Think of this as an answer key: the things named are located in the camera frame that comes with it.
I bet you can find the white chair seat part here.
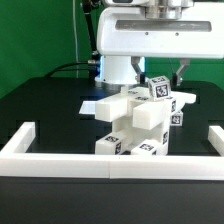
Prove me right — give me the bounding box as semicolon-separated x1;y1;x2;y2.
112;117;170;155

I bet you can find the white tagged cube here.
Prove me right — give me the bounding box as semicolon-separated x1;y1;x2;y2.
148;76;171;100
170;111;183;126

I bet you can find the grey thin cable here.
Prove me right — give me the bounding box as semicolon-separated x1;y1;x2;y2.
72;0;81;79

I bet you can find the white U-shaped fence frame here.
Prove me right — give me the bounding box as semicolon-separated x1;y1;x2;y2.
0;122;224;181

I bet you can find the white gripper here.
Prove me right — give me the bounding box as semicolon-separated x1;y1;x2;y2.
97;4;224;86

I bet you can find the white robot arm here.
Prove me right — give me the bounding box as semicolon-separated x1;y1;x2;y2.
82;0;224;86

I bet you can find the white chair back frame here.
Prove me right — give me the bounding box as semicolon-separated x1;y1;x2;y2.
95;87;196;130

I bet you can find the black cable bundle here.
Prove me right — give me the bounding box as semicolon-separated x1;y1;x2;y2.
43;61;101;80

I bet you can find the white marker sheet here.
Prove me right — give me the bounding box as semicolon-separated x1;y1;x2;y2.
79;101;96;115

